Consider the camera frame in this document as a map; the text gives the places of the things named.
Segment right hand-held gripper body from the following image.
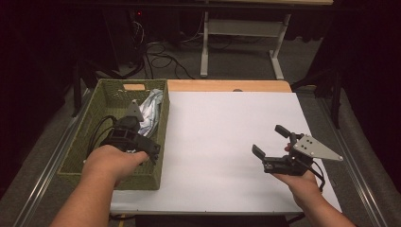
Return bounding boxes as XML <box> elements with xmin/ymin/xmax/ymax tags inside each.
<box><xmin>262</xmin><ymin>132</ymin><xmax>344</xmax><ymax>177</ymax></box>

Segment black metal stand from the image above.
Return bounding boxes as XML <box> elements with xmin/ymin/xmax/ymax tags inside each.
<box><xmin>290</xmin><ymin>67</ymin><xmax>343</xmax><ymax>131</ymax></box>

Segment light blue cloth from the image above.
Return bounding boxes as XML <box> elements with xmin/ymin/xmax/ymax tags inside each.
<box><xmin>137</xmin><ymin>88</ymin><xmax>165</xmax><ymax>138</ymax></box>

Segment silver floor rail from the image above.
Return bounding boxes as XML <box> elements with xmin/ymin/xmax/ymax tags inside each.
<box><xmin>316</xmin><ymin>96</ymin><xmax>391</xmax><ymax>227</ymax></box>
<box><xmin>11</xmin><ymin>91</ymin><xmax>96</xmax><ymax>227</ymax></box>

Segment black floor cables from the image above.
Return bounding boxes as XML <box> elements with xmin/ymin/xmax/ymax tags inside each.
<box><xmin>127</xmin><ymin>18</ymin><xmax>206</xmax><ymax>80</ymax></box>

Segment green woven basket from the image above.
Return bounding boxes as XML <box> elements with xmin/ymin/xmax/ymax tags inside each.
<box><xmin>57</xmin><ymin>78</ymin><xmax>170</xmax><ymax>191</ymax></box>

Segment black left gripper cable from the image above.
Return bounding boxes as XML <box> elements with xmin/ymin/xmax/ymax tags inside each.
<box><xmin>86</xmin><ymin>114</ymin><xmax>118</xmax><ymax>155</ymax></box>

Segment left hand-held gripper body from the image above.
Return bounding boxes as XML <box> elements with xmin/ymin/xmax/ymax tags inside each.
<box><xmin>99</xmin><ymin>99</ymin><xmax>162</xmax><ymax>166</ymax></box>

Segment white paper sheet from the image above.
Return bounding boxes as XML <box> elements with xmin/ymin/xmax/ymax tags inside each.
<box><xmin>110</xmin><ymin>91</ymin><xmax>343</xmax><ymax>216</ymax></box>

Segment person's left hand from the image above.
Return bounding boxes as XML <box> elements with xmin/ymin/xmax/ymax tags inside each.
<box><xmin>82</xmin><ymin>144</ymin><xmax>150</xmax><ymax>187</ymax></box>

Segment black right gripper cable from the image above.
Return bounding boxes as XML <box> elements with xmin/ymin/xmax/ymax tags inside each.
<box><xmin>304</xmin><ymin>160</ymin><xmax>326</xmax><ymax>193</ymax></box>

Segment white metal table frame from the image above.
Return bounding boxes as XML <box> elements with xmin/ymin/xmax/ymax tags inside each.
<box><xmin>200</xmin><ymin>10</ymin><xmax>292</xmax><ymax>80</ymax></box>

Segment person's right hand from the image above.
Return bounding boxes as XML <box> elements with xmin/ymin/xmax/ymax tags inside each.
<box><xmin>271</xmin><ymin>142</ymin><xmax>324</xmax><ymax>212</ymax></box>

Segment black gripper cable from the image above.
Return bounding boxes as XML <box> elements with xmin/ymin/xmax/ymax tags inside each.
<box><xmin>86</xmin><ymin>114</ymin><xmax>118</xmax><ymax>155</ymax></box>
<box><xmin>304</xmin><ymin>160</ymin><xmax>326</xmax><ymax>193</ymax></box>

